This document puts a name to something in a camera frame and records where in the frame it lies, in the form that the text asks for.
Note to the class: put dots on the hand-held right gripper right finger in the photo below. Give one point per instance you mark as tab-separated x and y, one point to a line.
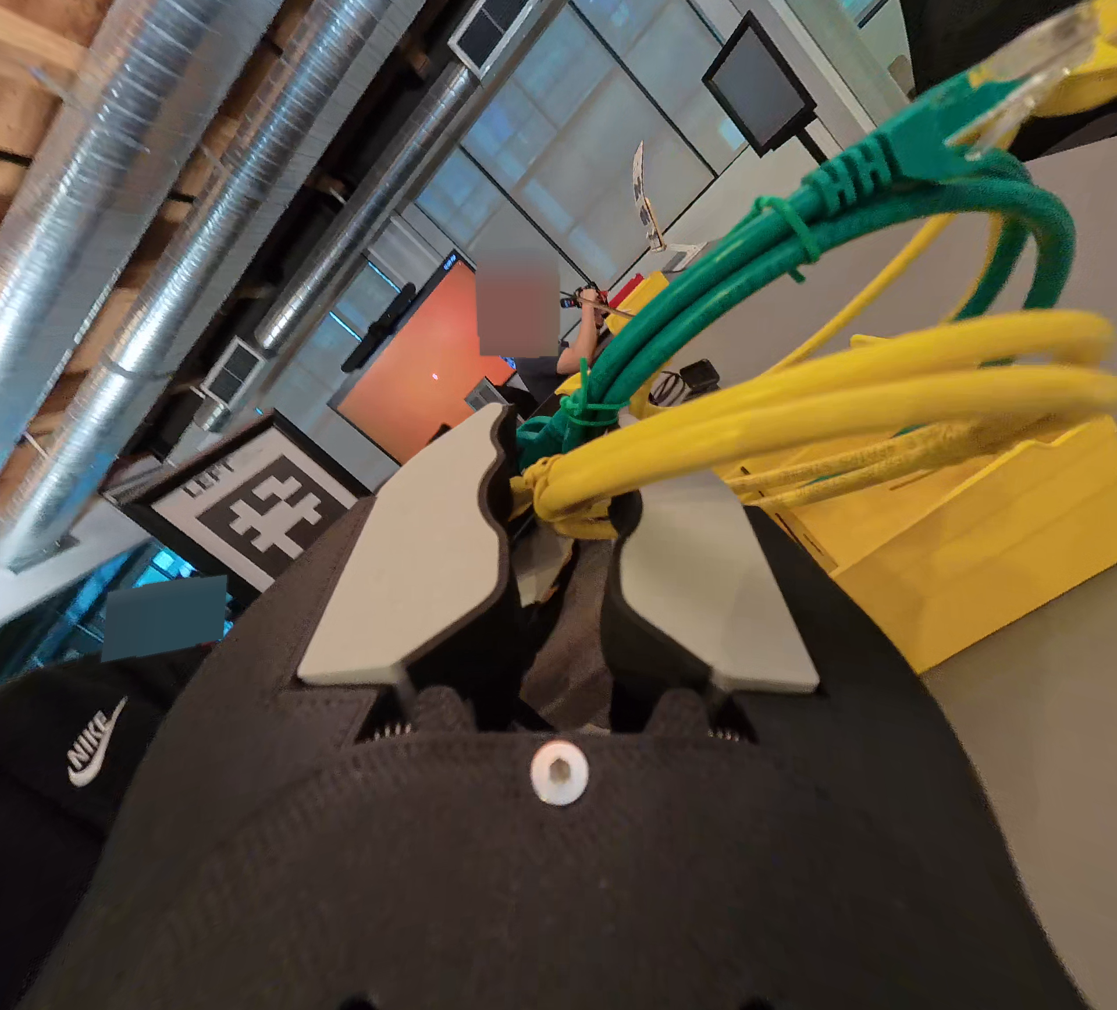
711	591

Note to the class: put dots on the green zip tie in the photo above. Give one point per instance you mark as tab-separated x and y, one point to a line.
792	229
580	409

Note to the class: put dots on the silver ventilation duct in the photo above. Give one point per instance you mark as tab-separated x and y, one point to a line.
262	181
419	137
131	111

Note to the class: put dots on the square air vent grille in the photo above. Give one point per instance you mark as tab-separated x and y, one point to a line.
231	373
493	15

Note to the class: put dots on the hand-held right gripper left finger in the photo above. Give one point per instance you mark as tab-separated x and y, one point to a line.
410	565

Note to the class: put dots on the small black device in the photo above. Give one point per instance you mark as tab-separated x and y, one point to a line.
698	375

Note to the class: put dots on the white paper sign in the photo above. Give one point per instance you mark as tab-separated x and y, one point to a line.
644	194

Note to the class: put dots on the yellow plastic bin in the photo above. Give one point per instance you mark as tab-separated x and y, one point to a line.
960	556

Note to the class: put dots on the small monitor on stand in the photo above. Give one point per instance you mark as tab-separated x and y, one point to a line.
759	85

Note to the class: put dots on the black video bar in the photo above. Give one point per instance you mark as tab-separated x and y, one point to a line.
380	329

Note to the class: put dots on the large orange wall screen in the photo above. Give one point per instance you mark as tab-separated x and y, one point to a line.
428	382

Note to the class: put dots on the person's black sweater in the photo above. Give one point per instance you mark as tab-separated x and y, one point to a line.
52	853

